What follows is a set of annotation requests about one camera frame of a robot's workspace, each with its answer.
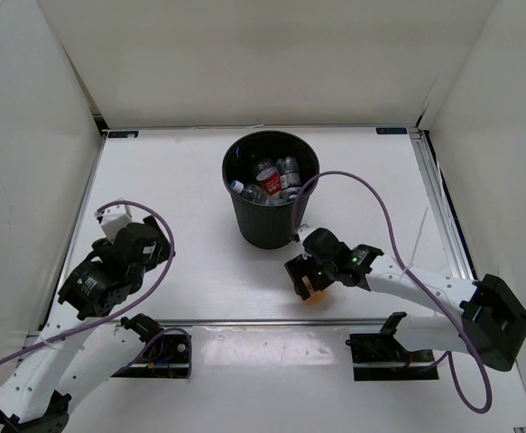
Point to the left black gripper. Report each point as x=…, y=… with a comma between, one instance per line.
x=161, y=249

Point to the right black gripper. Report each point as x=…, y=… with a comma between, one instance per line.
x=300, y=267

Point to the orange juice bottle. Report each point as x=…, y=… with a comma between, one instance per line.
x=312, y=296

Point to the clear bottle blue label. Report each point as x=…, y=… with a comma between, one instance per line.
x=250, y=192

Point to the clear bottle red label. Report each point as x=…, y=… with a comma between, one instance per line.
x=266, y=174

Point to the clear bottle black cap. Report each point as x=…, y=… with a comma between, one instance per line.
x=289, y=176

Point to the clear unlabelled plastic bottle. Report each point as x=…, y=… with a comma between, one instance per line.
x=280, y=197

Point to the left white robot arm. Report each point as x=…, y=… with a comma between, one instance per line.
x=87, y=337

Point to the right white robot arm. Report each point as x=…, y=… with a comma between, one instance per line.
x=483, y=316

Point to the black plastic bin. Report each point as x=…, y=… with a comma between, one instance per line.
x=268, y=227

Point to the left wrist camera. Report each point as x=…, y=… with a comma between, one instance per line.
x=113, y=219

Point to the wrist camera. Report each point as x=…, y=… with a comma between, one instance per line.
x=113, y=219
x=302, y=232

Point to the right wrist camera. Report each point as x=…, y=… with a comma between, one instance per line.
x=302, y=232

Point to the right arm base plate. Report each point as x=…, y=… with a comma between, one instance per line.
x=389, y=356

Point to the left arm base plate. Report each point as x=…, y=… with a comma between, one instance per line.
x=166, y=352

